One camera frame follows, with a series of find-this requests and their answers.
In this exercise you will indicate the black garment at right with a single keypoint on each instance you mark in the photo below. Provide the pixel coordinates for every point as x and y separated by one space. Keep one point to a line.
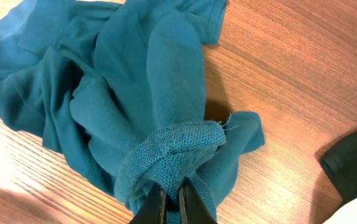
340 165

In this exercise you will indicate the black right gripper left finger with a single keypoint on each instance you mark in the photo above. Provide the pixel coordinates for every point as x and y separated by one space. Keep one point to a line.
153 211

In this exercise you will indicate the dark blue shirt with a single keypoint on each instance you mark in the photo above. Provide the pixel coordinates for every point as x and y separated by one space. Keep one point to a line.
119 90

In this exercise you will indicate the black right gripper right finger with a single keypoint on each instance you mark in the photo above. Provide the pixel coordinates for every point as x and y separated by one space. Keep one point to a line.
192 208

